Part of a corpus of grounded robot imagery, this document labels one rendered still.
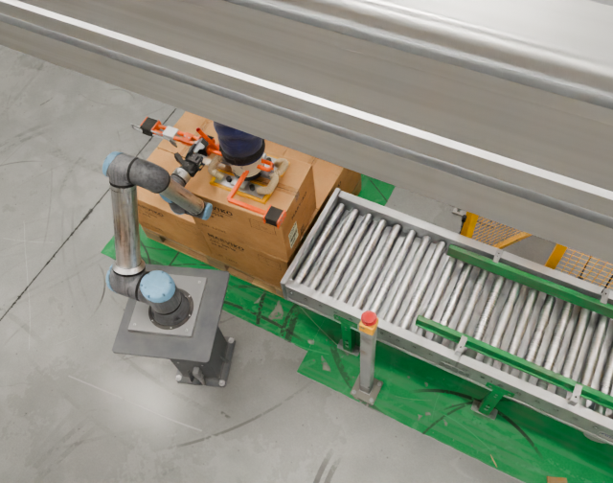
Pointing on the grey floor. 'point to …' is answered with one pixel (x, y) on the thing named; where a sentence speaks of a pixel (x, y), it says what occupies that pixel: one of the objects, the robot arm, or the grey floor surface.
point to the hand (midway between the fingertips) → (201, 144)
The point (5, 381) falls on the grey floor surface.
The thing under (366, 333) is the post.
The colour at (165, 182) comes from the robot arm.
